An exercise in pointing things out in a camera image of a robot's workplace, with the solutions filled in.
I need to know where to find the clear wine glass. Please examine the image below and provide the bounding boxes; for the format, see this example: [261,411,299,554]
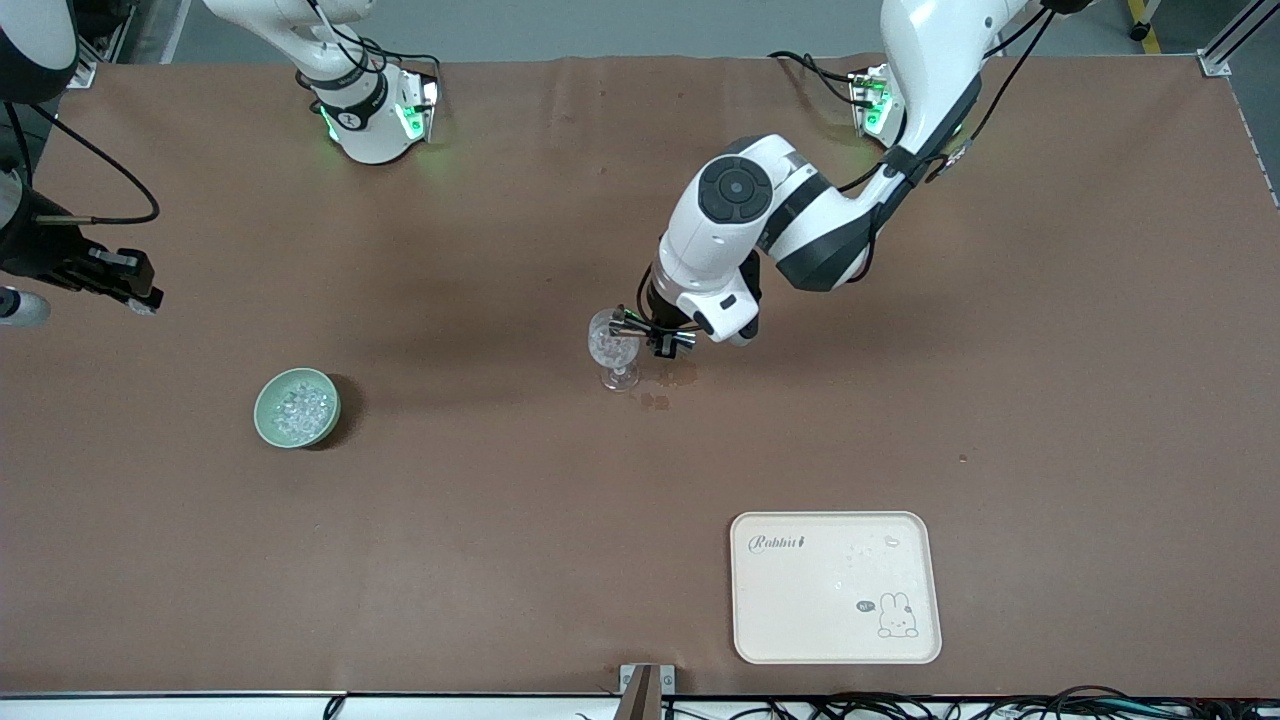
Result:
[588,308,642,393]

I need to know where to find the clear ice cube pile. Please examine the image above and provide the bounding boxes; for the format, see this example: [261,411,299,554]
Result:
[270,380,333,441]

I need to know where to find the green ceramic bowl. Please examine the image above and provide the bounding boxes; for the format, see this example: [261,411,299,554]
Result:
[253,367,343,450]

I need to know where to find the brown table cover sheet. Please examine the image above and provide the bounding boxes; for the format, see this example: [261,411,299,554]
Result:
[0,55,1280,698]

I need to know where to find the cream rabbit print tray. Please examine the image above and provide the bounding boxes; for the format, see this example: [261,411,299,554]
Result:
[729,511,943,666]

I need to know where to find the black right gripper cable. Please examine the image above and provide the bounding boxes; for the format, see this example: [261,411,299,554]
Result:
[0,100,161,226]

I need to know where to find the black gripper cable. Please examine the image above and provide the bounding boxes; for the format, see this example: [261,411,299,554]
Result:
[840,0,1056,193]
[0,100,161,226]

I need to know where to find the aluminium frame with clutter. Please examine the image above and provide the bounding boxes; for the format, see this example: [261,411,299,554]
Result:
[70,0,136,89]

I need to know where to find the black left arm base cable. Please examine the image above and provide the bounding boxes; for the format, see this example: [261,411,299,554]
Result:
[768,50,863,106]

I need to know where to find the grey metal camera bracket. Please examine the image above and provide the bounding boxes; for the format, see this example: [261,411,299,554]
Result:
[619,663,677,720]

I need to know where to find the black cable bundle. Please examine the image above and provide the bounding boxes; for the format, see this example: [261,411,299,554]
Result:
[660,686,1280,720]

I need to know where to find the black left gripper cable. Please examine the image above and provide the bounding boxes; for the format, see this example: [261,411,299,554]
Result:
[840,0,1056,193]

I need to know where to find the aluminium profile post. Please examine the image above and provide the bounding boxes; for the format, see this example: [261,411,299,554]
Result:
[1198,0,1280,79]

